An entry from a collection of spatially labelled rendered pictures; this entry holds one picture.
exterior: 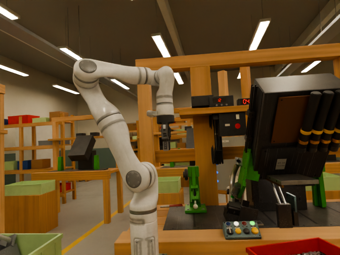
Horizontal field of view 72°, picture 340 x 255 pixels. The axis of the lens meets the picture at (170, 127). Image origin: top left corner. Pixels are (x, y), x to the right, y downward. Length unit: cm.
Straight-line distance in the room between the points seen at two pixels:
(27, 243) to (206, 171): 107
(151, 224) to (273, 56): 141
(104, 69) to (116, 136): 26
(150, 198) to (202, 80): 108
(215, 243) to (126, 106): 1133
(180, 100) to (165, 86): 1060
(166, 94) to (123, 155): 33
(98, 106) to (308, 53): 149
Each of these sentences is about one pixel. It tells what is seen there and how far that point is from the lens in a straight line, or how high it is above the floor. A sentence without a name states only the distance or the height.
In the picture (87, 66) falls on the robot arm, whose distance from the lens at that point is 89.
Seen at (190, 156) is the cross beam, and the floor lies 122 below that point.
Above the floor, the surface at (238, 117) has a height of 146.
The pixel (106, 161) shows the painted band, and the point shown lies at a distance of 1253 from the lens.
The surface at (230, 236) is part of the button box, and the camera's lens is 113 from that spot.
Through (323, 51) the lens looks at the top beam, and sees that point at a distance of 197.
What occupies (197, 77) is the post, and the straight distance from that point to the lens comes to 171.
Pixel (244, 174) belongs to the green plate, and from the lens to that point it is 131.
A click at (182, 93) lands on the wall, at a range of 1164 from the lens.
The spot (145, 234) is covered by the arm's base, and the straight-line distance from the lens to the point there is 82.
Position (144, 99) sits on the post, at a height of 164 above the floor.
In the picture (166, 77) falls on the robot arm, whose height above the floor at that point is 159.
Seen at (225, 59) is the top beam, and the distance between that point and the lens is 176.
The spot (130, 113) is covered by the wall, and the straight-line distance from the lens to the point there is 1209.
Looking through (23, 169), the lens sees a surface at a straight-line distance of 707.
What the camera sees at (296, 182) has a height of 112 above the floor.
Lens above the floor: 132
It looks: 4 degrees up
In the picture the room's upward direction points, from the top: 3 degrees counter-clockwise
